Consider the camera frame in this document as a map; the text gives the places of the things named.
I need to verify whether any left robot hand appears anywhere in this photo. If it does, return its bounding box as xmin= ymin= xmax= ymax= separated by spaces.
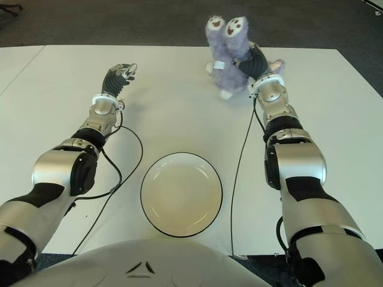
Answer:
xmin=101 ymin=62 xmax=139 ymax=98

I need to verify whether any purple plush doll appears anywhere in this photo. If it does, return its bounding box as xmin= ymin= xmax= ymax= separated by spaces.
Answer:
xmin=204 ymin=15 xmax=285 ymax=100

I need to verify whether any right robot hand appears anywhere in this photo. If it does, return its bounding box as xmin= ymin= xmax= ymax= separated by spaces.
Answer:
xmin=232 ymin=41 xmax=269 ymax=81

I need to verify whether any black office chair base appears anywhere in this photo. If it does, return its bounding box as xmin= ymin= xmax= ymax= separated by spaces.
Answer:
xmin=0 ymin=0 xmax=23 ymax=19

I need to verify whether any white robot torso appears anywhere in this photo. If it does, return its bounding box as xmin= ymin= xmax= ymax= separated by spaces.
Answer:
xmin=11 ymin=239 xmax=270 ymax=287

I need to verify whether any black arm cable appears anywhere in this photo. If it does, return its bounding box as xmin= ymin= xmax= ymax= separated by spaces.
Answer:
xmin=70 ymin=110 xmax=144 ymax=257
xmin=229 ymin=97 xmax=258 ymax=257

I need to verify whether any white plate with black rim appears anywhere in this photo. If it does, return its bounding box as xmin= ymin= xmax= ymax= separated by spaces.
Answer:
xmin=140 ymin=152 xmax=224 ymax=237

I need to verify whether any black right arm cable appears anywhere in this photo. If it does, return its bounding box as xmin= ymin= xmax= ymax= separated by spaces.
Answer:
xmin=229 ymin=97 xmax=258 ymax=257

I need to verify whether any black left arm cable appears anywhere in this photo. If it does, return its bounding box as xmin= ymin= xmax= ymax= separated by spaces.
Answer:
xmin=70 ymin=110 xmax=144 ymax=257

